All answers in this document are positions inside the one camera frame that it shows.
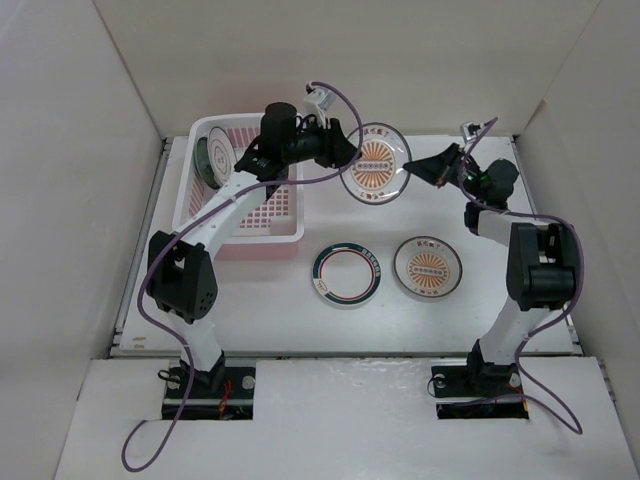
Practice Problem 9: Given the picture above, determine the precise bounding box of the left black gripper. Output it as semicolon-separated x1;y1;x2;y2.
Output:
283;114;361;169

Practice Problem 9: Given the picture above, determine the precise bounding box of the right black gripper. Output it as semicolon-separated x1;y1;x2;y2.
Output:
402;142;485;200

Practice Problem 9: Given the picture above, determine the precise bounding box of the orange sunburst plate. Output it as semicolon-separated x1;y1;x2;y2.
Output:
341;122;413;205
392;236;463;300

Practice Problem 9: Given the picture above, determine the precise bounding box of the white plate with flower emblem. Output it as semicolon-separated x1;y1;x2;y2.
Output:
207;127;237;189

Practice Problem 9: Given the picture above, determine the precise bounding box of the dark teal patterned plate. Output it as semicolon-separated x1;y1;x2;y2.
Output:
193;137;213;187

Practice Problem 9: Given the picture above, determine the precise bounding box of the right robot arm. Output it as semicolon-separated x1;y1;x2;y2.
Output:
403;143;582;398

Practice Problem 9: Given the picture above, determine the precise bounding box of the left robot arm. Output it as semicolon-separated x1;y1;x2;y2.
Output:
138;102;361;397

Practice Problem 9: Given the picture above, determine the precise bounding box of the pink plastic dish rack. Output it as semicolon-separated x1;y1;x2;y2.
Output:
171;113;304;260

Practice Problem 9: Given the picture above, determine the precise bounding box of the white plate green red rim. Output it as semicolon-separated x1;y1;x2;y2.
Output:
311;242;382;309

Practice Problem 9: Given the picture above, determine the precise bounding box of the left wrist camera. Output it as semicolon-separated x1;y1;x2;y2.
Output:
302;83;336;125

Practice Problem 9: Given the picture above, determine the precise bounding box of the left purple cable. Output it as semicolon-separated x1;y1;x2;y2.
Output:
122;80;364;472

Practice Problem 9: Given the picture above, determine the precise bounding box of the purple cable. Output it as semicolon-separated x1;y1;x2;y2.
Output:
122;80;364;472
459;117;587;436

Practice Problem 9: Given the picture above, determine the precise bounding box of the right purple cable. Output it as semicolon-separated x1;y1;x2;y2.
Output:
459;117;587;436

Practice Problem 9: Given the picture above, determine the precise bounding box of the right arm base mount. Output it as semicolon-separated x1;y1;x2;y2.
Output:
431;363;529;420

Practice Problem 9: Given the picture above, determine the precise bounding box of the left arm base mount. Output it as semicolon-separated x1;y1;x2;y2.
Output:
157;366;256;421

